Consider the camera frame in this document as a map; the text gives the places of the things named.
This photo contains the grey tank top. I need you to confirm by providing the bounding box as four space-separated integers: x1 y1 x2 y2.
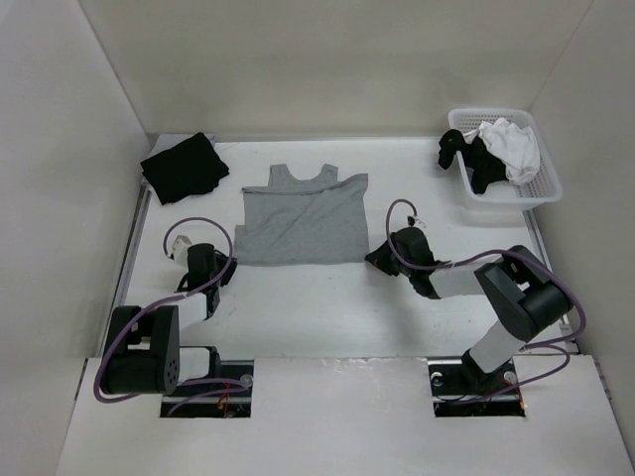
234 164 369 267

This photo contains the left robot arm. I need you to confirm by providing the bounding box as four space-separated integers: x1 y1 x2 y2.
93 243 237 403

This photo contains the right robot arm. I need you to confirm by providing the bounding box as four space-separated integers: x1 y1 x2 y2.
365 226 575 395

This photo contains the folded black tank top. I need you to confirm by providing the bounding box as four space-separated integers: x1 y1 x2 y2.
141 132 230 205

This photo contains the black tank top in basket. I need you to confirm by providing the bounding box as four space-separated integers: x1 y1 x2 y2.
438 129 508 194

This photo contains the white tank top in basket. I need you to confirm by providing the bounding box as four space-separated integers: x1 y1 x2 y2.
477 117 541 185

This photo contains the white plastic basket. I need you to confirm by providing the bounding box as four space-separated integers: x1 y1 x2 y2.
447 107 563 212

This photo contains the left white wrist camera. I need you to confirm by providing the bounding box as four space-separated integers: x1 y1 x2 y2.
168 235 192 266

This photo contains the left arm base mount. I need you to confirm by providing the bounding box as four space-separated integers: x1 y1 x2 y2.
160 361 254 419

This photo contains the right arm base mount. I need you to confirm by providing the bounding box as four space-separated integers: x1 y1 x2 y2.
428 359 525 417

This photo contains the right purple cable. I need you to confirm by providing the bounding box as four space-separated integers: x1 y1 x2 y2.
386 198 588 403

